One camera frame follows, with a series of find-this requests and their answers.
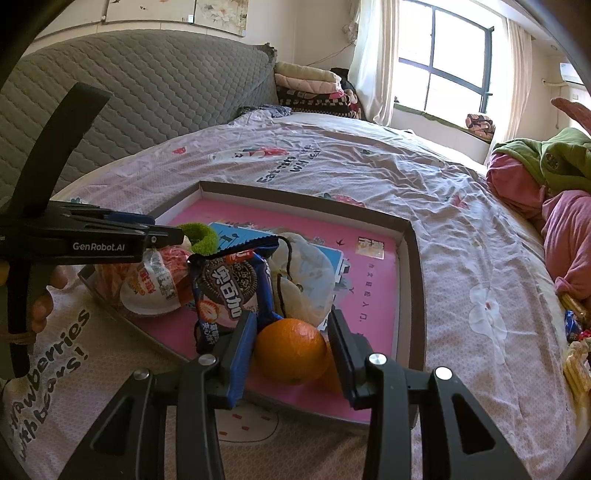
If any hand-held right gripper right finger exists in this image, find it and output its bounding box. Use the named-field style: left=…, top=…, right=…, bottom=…
left=327, top=308, right=532, bottom=480

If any dark blue patterned cloth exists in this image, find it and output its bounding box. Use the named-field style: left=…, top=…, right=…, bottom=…
left=238, top=104, right=294, bottom=118

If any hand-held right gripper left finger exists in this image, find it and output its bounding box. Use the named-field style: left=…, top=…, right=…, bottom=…
left=58, top=310, right=258, bottom=480

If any green fuzzy scrunchie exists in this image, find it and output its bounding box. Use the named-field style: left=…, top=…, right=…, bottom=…
left=178, top=223, right=219, bottom=256

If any small blue snack packet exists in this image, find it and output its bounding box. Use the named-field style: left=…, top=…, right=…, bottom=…
left=564, top=310, right=585, bottom=342

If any pink quilted pad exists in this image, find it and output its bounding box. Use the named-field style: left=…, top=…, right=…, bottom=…
left=550, top=97, right=591, bottom=139

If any patterned cloth on windowsill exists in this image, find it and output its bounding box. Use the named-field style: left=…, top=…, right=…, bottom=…
left=465, top=113, right=496, bottom=139

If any small yellow biscuit packet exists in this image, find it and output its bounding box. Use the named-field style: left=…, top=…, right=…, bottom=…
left=558, top=293, right=591, bottom=319

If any cream folded blanket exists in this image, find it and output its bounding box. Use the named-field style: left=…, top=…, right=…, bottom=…
left=274, top=61, right=342, bottom=84

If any pile of pink green quilts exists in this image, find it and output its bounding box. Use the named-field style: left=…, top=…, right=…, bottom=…
left=485, top=152, right=591, bottom=296

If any dark checkered folded blanket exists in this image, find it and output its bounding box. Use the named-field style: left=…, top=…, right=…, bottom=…
left=279, top=88, right=361, bottom=116

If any blue cookie packet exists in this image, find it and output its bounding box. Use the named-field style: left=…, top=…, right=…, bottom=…
left=187, top=234, right=282, bottom=355

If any white pouch with black string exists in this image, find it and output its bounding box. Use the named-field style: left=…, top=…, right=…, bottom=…
left=268, top=232, right=337, bottom=330

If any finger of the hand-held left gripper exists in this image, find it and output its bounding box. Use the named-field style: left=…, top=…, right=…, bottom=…
left=51, top=202, right=155, bottom=230
left=108, top=211, right=158, bottom=226

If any person's left hand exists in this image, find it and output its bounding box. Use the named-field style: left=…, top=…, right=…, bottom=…
left=30, top=267, right=70, bottom=333

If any grey quilted headboard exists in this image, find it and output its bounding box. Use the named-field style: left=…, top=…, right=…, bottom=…
left=0, top=18, right=280, bottom=208

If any pink and blue book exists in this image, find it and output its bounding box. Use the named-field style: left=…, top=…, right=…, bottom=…
left=152, top=198, right=400, bottom=423

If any floral wall panel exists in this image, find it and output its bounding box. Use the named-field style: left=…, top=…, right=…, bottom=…
left=99, top=0, right=250, bottom=35

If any dark framed window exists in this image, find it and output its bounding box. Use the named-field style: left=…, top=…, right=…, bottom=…
left=394, top=0, right=509, bottom=134

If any grey shallow cardboard box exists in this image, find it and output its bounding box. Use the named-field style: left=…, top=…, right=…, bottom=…
left=78, top=181, right=426, bottom=437

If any green blanket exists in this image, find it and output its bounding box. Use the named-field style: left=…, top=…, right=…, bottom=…
left=496, top=127, right=591, bottom=195

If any red jelly cup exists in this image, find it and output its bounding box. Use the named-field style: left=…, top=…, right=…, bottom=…
left=119, top=246, right=191, bottom=320
left=92, top=262, right=134, bottom=308

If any white curtain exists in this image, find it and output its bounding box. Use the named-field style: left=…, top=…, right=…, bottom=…
left=348, top=0, right=400, bottom=125
left=496, top=18, right=532, bottom=139

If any pink folded blanket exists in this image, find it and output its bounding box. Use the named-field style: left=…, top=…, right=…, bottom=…
left=276, top=76, right=345, bottom=93

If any white air conditioner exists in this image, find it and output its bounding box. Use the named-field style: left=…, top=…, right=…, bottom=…
left=556, top=62, right=585, bottom=84

